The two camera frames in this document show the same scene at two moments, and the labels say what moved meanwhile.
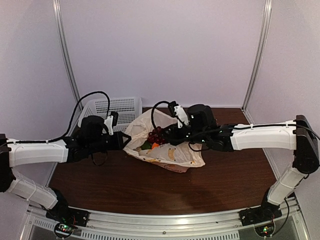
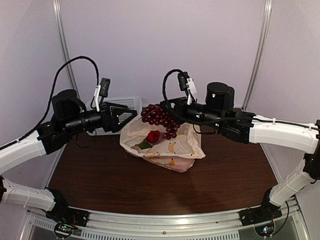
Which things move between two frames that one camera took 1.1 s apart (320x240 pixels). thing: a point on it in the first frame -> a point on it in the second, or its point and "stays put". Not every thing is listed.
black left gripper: [118, 144] -> [112, 123]
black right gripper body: [176, 139] -> [183, 117]
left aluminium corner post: [60, 25] stays put
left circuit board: [63, 230] stays put
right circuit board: [265, 230] stays put
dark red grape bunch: [157, 136] -> [154, 114]
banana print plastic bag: [178, 158] stays put
